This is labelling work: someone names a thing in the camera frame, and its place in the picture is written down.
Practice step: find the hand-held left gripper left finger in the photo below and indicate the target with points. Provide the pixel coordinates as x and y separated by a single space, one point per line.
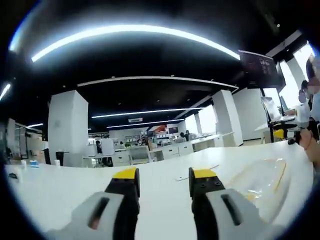
112 202

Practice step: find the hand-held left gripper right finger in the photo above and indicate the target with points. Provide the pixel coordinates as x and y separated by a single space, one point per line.
215 200

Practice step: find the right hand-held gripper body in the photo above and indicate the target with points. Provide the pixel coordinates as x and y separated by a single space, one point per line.
303 117

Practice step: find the clear plastic storage box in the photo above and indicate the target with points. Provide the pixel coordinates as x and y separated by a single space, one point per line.
250 187

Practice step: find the small blue box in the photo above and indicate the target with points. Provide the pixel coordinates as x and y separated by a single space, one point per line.
34 164

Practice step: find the person's right hand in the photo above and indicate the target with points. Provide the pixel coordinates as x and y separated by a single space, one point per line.
306 140

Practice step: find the yellow object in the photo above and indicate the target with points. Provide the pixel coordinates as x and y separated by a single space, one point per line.
278 135

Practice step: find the white side desk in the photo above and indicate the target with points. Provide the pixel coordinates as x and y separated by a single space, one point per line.
285 119

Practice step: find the computer monitor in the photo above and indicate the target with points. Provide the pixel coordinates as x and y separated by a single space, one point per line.
271 107

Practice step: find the large hanging display screen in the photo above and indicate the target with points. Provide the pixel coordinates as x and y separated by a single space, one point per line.
262 70

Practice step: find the white office desk row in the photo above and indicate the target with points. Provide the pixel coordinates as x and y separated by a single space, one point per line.
172 150

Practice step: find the small white cup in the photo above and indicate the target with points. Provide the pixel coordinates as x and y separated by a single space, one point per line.
57 163

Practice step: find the black bin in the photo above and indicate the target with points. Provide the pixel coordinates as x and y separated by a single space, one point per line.
60 158

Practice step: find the white square pillar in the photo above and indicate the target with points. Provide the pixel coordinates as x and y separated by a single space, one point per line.
226 117
67 125

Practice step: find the ceiling air vent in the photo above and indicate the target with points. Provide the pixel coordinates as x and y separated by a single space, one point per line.
135 120

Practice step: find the distant ceiling light strip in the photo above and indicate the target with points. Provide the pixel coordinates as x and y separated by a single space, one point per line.
150 112
150 123

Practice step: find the small black object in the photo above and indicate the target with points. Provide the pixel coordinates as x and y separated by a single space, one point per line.
13 175

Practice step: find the glass partition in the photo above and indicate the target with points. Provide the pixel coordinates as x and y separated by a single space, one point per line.
25 140

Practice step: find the short ceiling light strip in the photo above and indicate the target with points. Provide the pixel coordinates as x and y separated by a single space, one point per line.
5 91

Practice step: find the long ceiling light strip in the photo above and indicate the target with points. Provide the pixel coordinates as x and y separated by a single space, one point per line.
130 28

